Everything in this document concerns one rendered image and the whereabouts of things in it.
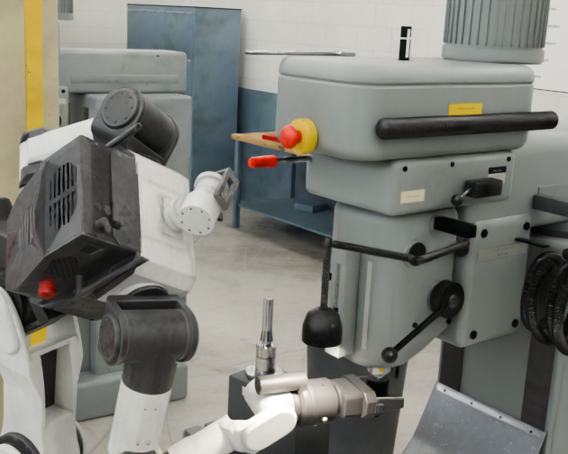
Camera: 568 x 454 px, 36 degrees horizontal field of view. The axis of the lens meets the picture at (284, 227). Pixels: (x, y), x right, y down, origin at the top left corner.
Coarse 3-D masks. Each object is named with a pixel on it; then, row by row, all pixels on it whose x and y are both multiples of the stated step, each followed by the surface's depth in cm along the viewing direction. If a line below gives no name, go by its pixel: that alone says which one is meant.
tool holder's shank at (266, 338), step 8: (264, 304) 197; (272, 304) 198; (264, 312) 198; (272, 312) 198; (264, 320) 198; (272, 320) 199; (264, 328) 198; (264, 336) 199; (272, 336) 200; (264, 344) 199
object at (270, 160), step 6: (264, 156) 156; (270, 156) 156; (294, 156) 160; (300, 156) 161; (306, 156) 162; (312, 156) 162; (252, 162) 154; (258, 162) 154; (264, 162) 155; (270, 162) 156; (276, 162) 157; (282, 162) 158; (288, 162) 159; (294, 162) 160
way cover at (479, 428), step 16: (432, 400) 210; (448, 400) 207; (464, 400) 204; (432, 416) 208; (448, 416) 205; (464, 416) 202; (480, 416) 199; (496, 416) 196; (416, 432) 210; (432, 432) 207; (448, 432) 204; (464, 432) 201; (480, 432) 198; (496, 432) 195; (512, 432) 192; (528, 432) 190; (544, 432) 187; (416, 448) 208; (432, 448) 205; (448, 448) 202; (464, 448) 199; (480, 448) 197; (496, 448) 194; (512, 448) 191; (528, 448) 189
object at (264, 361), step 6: (258, 354) 199; (264, 354) 199; (270, 354) 199; (258, 360) 200; (264, 360) 199; (270, 360) 199; (258, 366) 200; (264, 366) 199; (270, 366) 200; (258, 372) 200; (264, 372) 200; (270, 372) 200
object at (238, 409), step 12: (240, 372) 204; (252, 372) 201; (276, 372) 201; (240, 384) 200; (228, 396) 203; (240, 396) 200; (228, 408) 204; (240, 408) 201; (240, 420) 201; (300, 432) 190; (312, 432) 193; (324, 432) 197; (276, 444) 194; (288, 444) 191; (300, 444) 191; (312, 444) 194; (324, 444) 198
